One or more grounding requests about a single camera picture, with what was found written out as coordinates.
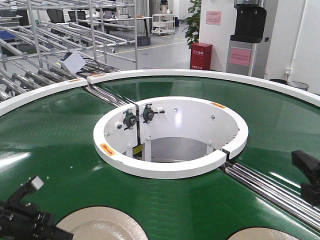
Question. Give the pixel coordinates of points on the steel roller conveyor rack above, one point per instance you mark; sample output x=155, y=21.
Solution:
x=52, y=27

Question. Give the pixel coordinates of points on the wire mesh trash bin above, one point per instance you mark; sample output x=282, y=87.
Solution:
x=299, y=85

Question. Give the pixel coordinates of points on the beige glossy plate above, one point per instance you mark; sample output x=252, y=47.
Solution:
x=261, y=233
x=101, y=223

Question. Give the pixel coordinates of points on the white outer rim guard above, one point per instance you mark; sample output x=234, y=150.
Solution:
x=30, y=96

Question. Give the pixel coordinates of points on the white control box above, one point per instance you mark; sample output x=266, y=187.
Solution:
x=72, y=61

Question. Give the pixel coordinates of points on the red fire extinguisher cabinet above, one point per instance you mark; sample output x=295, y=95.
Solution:
x=201, y=54

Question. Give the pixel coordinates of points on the steel rollers right gap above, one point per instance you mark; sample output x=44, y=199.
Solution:
x=276, y=193

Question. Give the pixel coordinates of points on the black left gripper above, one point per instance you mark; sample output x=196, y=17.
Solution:
x=27, y=223

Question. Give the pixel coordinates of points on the green circular conveyor belt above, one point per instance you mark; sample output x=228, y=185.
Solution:
x=53, y=138

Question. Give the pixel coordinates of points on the white shelving cart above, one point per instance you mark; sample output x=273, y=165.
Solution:
x=163, y=24

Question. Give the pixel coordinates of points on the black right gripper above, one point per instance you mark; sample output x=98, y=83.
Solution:
x=310, y=167

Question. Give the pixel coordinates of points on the pink wall notice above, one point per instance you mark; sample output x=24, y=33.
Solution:
x=213, y=17

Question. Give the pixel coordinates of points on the green potted plant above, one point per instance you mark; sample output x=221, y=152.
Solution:
x=192, y=30

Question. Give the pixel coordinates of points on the white inner ring guard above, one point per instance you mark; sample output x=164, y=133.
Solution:
x=170, y=137

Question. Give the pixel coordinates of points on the black water dispenser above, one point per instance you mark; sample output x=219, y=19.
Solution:
x=249, y=30

